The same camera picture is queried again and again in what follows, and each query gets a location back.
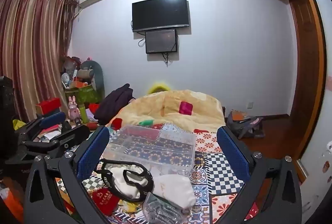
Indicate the large black wall television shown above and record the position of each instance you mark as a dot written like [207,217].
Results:
[160,13]

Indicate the wall stickers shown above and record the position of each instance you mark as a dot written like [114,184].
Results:
[326,161]

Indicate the white underwear with black trim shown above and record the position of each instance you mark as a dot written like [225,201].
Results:
[122,180]

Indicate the flat red cloth item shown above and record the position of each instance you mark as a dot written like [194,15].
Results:
[201,131]

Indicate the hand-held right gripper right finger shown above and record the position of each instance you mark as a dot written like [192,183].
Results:
[233,154]

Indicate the green gift box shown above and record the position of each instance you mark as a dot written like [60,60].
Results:
[87,94]

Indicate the white wall socket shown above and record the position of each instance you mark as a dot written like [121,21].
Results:
[250,104]

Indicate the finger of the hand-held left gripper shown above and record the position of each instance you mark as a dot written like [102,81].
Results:
[51,119]
[74,133]

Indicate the red plush cushion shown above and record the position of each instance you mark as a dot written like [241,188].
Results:
[94,107]

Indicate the yellow plush toy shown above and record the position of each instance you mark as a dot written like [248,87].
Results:
[158,87]

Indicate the white cloth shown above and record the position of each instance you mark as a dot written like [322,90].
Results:
[173,189]

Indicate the brown wooden wardrobe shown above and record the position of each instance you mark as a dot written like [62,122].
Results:
[300,40]

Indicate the yellow quilt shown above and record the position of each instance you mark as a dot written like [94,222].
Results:
[166,106]

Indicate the red box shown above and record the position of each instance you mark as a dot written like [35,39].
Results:
[48,106]

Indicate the patterned patchwork bed sheet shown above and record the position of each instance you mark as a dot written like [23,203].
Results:
[207,174]

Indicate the striped red curtain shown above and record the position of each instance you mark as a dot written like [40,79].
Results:
[28,50]

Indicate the red fabric pouch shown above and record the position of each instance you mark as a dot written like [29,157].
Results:
[105,199]

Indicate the grey backpack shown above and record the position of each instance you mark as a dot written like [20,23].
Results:
[243,124]

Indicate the orange packet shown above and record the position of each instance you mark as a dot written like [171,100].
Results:
[10,203]

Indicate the green cloth item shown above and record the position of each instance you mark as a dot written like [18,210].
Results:
[145,122]

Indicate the pink bunny toy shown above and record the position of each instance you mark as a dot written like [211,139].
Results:
[74,108]

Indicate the dark jacket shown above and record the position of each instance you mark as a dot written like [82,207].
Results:
[114,103]

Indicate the clear bag of grey socks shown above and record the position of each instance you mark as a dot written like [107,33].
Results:
[158,211]

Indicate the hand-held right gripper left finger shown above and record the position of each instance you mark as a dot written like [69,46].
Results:
[92,154]

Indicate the small black wall monitor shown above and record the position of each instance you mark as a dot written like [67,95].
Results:
[161,41]

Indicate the green bottle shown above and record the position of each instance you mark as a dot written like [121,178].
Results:
[84,114]

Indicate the clear plastic storage box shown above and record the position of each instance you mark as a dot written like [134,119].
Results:
[153,145]

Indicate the pink square pouch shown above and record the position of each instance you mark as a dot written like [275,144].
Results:
[185,108]

